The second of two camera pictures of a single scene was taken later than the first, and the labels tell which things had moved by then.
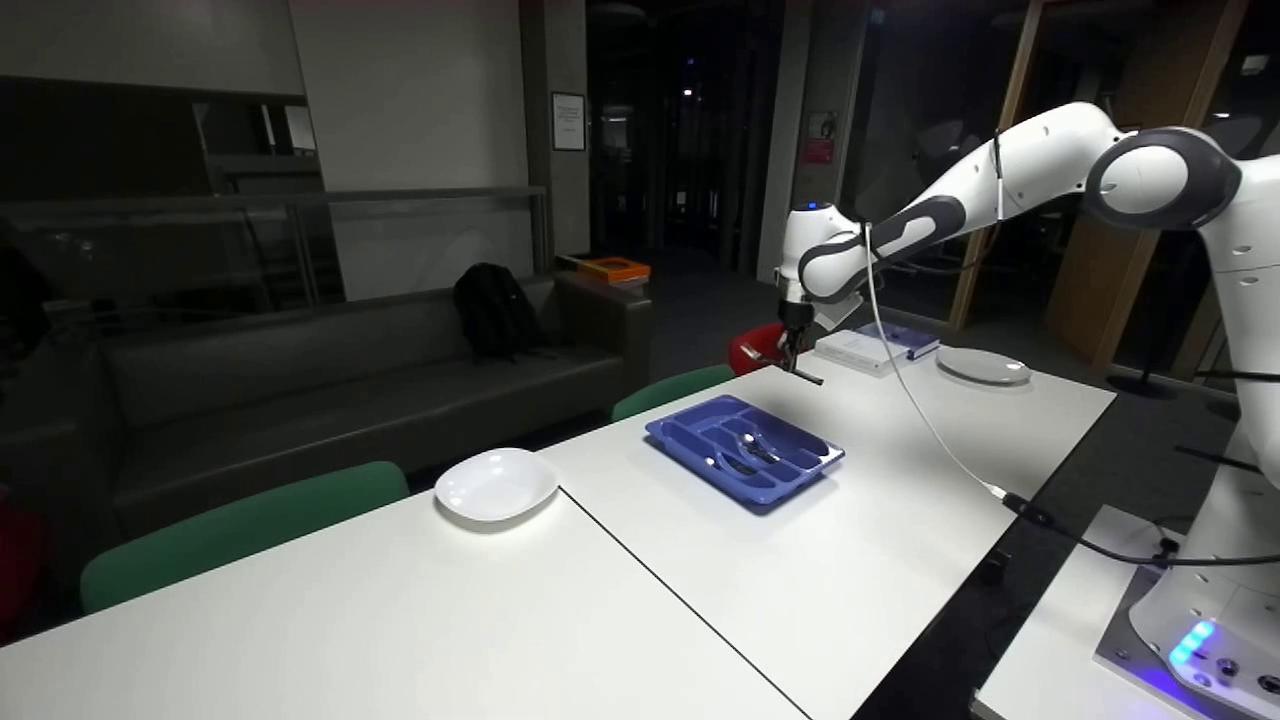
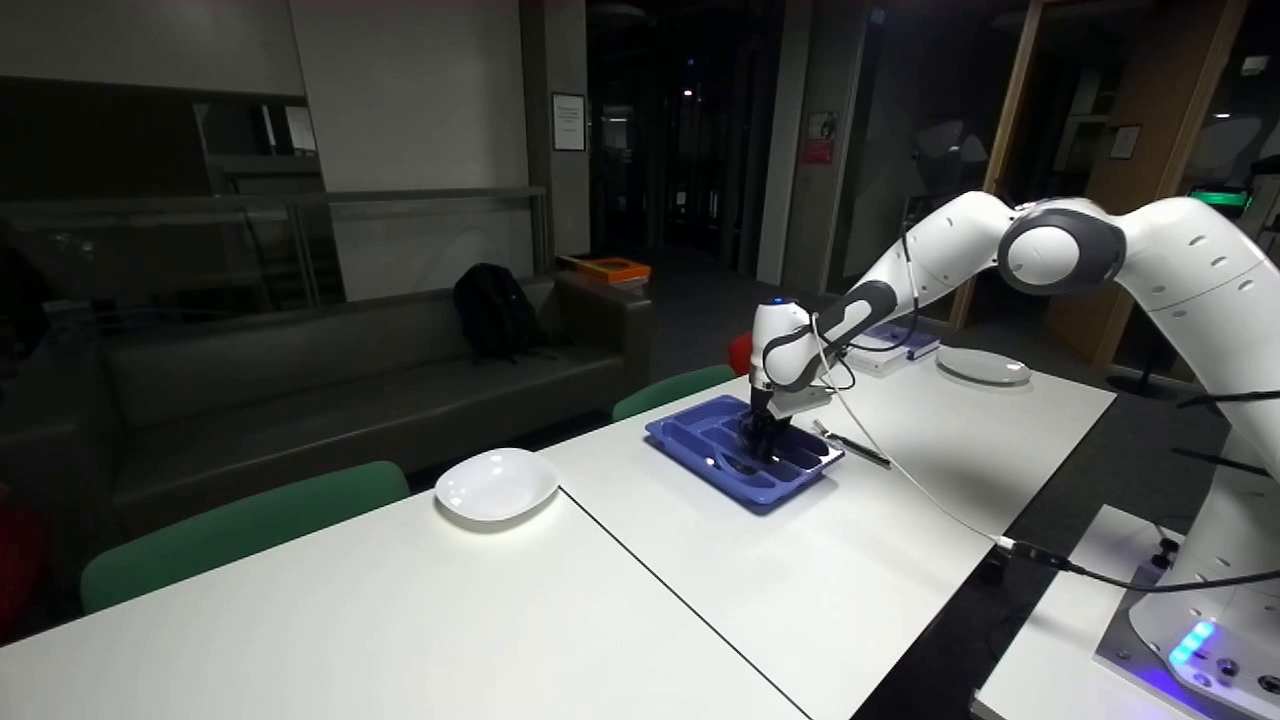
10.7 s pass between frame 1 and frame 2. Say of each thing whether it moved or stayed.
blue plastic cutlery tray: stayed
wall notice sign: stayed
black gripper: moved
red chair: stayed
